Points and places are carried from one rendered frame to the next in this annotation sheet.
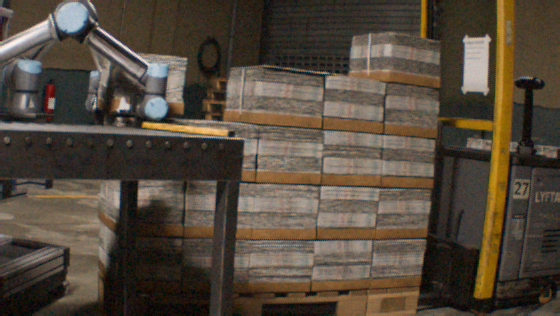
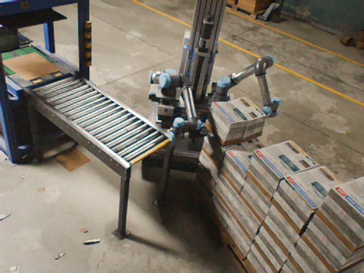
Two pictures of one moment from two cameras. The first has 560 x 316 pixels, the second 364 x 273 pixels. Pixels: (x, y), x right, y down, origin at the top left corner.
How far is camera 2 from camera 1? 3.29 m
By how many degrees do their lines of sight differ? 80
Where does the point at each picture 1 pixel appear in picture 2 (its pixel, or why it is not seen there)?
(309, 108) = (267, 187)
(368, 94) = (299, 208)
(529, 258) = not seen: outside the picture
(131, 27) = not seen: outside the picture
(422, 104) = (332, 247)
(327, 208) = (261, 237)
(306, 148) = (261, 202)
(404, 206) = not seen: outside the picture
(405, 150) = (309, 258)
